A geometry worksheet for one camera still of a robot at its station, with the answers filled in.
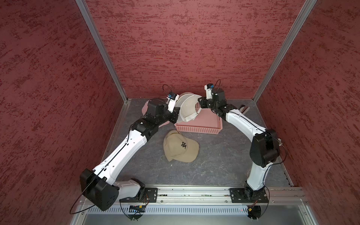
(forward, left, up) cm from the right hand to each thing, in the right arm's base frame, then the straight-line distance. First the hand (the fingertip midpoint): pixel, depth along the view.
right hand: (199, 100), depth 90 cm
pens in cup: (-28, -44, -7) cm, 52 cm away
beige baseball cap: (-26, +15, -15) cm, 33 cm away
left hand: (-15, +14, +8) cm, 22 cm away
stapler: (+8, -38, -20) cm, 44 cm away
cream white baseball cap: (-6, +8, -5) cm, 11 cm away
